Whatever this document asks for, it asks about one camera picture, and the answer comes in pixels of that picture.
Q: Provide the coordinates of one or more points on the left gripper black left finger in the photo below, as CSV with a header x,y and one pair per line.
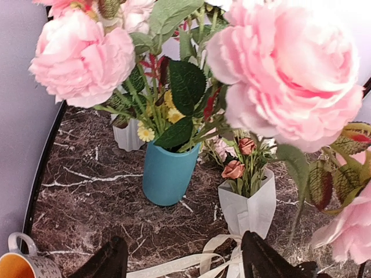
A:
x,y
110,261

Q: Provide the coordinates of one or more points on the white ribbed vase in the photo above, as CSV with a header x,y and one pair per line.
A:
x,y
127,138

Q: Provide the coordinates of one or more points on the white paper bouquet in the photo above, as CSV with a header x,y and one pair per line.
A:
x,y
248,194

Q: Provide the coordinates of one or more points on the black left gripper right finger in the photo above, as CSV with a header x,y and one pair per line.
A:
x,y
260,257

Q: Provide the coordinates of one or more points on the large mixed flower arrangement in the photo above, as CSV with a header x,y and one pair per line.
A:
x,y
281,70

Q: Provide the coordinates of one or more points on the teal cylindrical vase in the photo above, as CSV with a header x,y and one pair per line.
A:
x,y
167,175

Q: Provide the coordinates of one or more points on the cream printed ribbon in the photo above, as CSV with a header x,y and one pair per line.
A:
x,y
234,266

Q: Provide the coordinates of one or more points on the patterned mug orange inside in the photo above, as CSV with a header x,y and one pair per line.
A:
x,y
16,264

